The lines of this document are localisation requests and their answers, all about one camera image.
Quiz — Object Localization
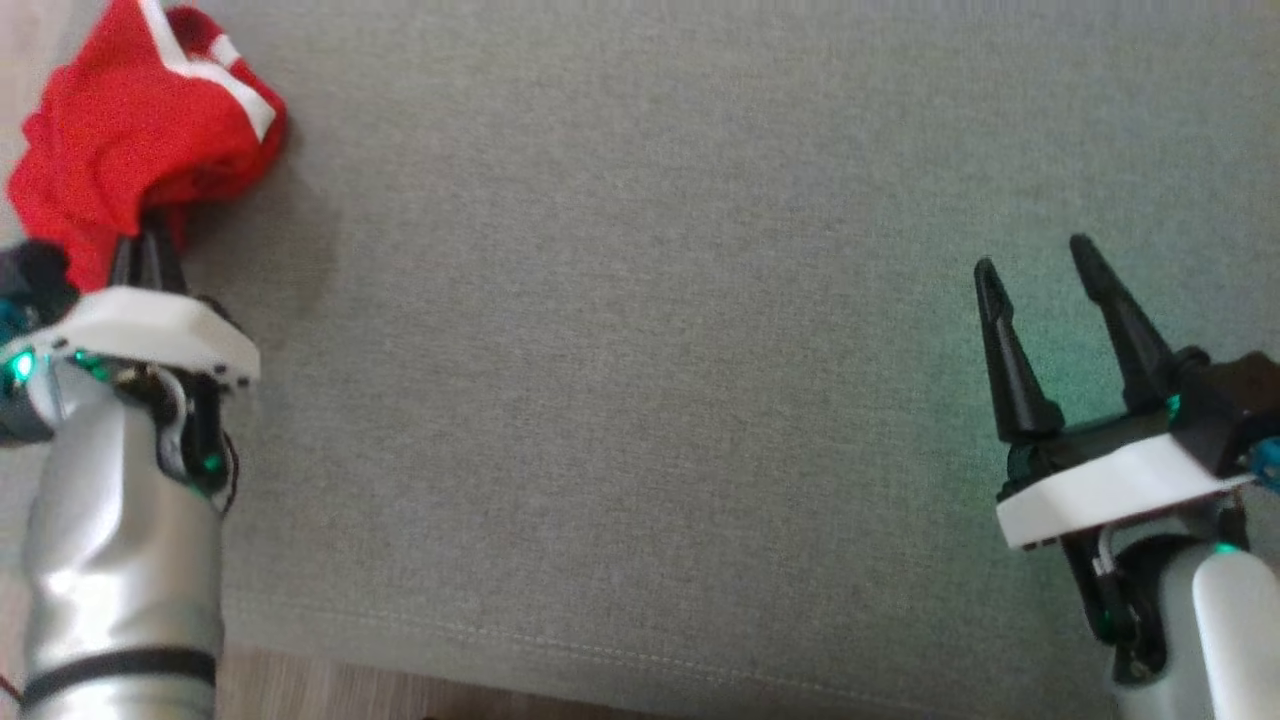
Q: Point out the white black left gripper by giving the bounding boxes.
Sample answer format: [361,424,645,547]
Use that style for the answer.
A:
[0,215,261,501]

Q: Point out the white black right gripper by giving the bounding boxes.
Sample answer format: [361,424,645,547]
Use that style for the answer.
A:
[973,233,1251,686]

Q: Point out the red t-shirt with white trim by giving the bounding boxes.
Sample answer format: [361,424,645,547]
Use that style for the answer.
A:
[5,0,291,293]

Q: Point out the right camera cable teal plug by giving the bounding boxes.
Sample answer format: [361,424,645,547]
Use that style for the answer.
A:
[1245,435,1280,493]

